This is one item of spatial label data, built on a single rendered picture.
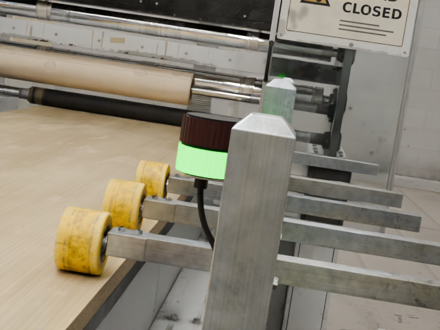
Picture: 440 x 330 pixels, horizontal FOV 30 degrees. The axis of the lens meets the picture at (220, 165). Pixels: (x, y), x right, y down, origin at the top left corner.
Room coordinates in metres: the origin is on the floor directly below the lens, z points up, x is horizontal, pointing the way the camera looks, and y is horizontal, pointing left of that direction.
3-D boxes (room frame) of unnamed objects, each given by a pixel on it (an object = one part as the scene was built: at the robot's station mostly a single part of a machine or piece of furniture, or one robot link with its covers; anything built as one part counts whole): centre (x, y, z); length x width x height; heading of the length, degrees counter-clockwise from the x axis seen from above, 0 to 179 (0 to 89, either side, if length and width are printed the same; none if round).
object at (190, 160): (0.71, 0.01, 1.11); 0.06 x 0.06 x 0.02
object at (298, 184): (1.73, -0.21, 0.95); 0.36 x 0.03 x 0.03; 86
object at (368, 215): (1.49, -0.12, 0.95); 0.50 x 0.04 x 0.04; 86
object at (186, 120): (0.71, 0.01, 1.13); 0.06 x 0.06 x 0.02
